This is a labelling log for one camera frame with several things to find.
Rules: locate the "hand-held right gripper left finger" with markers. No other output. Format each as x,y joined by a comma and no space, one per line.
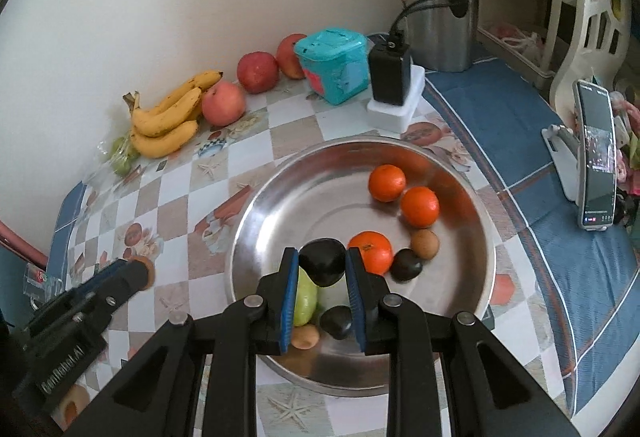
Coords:
289,302

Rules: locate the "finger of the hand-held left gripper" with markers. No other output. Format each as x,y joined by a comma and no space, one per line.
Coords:
100,274
125,287

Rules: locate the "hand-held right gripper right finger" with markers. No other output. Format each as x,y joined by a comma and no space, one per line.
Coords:
354,302

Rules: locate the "green mango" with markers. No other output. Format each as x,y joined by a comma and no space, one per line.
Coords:
306,299

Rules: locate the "dark plum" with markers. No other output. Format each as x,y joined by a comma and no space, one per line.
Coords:
406,265
336,321
322,262

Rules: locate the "brown sapodilla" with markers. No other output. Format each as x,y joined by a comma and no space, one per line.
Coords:
305,336
425,243
149,274

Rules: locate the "orange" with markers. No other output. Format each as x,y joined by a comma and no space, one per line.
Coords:
420,206
386,183
371,253

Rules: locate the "round metal bowl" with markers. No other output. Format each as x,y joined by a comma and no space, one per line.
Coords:
310,197

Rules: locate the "glass mug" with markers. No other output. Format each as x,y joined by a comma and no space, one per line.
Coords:
40,284

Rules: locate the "green guava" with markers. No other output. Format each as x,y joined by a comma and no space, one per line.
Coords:
119,145
122,165

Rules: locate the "clear plastic clamshell box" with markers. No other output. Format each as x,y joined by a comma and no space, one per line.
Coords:
107,152

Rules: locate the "yellow banana bunch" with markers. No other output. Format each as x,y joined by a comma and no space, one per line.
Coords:
165,117

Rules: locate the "white foam block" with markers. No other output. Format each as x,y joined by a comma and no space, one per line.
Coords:
400,117

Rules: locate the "pale red apple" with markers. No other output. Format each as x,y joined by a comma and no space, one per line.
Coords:
223,104

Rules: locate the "black power adapter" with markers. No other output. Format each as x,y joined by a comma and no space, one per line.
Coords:
390,72

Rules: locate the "checkered printed tablecloth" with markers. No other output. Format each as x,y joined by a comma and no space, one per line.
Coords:
500,117

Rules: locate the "teal plastic box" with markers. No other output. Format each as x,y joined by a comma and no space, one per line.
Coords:
330,67

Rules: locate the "white phone stand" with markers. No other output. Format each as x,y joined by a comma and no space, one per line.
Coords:
562,152

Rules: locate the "smartphone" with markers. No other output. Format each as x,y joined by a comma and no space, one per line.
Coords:
597,157

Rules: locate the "pink artificial flowers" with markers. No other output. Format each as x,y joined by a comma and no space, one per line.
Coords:
627,117

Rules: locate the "white plastic chair back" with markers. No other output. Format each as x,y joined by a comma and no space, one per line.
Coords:
595,2

